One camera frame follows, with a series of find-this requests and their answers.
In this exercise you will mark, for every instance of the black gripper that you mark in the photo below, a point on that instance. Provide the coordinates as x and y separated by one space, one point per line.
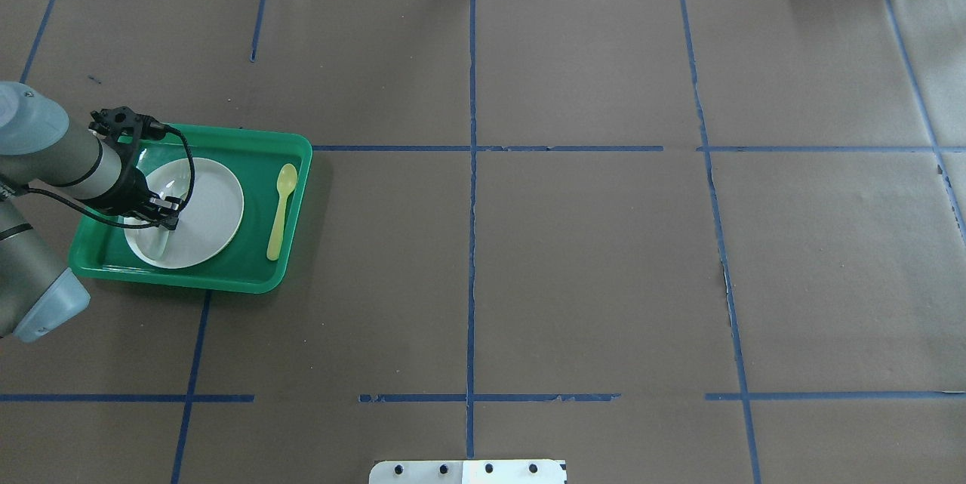
129 195

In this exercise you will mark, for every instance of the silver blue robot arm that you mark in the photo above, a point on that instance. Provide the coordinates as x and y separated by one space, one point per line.
90 168

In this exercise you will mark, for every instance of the white round plate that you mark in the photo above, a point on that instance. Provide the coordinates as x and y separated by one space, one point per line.
206 227

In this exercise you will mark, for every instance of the green plastic tray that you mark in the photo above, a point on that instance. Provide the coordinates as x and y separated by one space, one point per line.
255 158

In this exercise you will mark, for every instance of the yellow plastic spoon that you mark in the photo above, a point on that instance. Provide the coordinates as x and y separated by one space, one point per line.
287 180

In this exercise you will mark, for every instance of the brown paper table cover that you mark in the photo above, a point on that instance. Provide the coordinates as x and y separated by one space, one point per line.
671 241

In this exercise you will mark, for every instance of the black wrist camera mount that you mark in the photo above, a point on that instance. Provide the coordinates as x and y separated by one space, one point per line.
123 130

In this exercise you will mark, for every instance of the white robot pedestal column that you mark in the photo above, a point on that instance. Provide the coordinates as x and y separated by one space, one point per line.
470 471

